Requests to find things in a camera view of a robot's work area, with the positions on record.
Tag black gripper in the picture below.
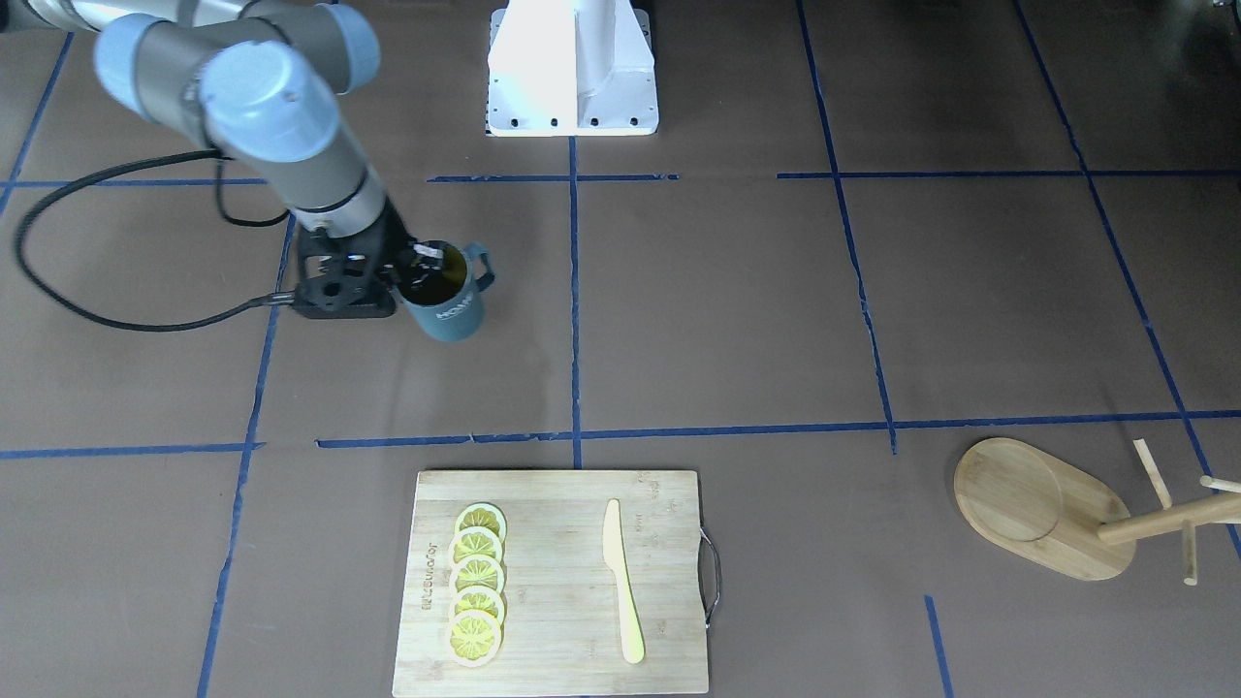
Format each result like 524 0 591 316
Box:
361 199 448 292

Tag dark teal mug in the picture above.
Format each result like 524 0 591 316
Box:
398 241 495 343

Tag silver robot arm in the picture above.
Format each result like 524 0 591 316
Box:
2 1 441 308

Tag wooden cup rack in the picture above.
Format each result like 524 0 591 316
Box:
952 437 1240 587

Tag lemon slice one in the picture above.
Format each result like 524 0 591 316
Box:
454 502 508 542

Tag lemon slice two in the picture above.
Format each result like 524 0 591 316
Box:
450 527 504 564

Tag lemon slice three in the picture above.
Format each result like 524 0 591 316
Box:
449 554 506 592

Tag lemon slice four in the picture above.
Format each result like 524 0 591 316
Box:
449 585 508 623

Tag yellow plastic knife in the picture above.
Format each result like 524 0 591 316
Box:
602 498 647 664

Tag lemon slice five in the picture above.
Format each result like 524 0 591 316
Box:
447 610 504 668

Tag bamboo cutting board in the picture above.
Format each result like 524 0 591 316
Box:
392 469 710 697

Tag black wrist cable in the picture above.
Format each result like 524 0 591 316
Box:
12 148 302 333

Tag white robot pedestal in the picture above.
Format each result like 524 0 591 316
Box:
485 1 660 138

